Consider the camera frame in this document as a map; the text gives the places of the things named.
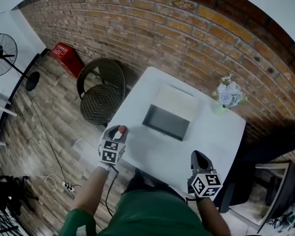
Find person's right forearm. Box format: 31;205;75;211
196;197;232;236

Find white coiled cable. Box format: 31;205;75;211
35;173;64;192

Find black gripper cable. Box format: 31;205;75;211
185;195;203;203
105;165;119;217

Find brown wicker chair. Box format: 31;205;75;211
76;58;126;125

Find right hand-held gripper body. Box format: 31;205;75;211
186;168;223;203

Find black desk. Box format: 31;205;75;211
232;161;295;233

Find grey drawer box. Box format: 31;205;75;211
142;82;203;142

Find long black floor cable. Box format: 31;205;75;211
29;92;67;184

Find small red-capped bottle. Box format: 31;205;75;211
112;125;127;141

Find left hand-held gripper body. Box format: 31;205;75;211
98;138;127;167

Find person's left forearm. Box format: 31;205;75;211
70;167;109;216

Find person's green shirt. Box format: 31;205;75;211
60;190;207;236

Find person's left hand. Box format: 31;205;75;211
95;161;114;172

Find blue artificial flowers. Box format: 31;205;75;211
210;72;248;109

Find black office chair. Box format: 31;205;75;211
218;125;295;214

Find black standing fan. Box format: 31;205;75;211
0;33;40;92

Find white power strip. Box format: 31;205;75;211
61;180;76;193

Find black equipment stand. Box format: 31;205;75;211
0;173;40;236

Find pale green vase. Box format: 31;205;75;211
210;99;228;117

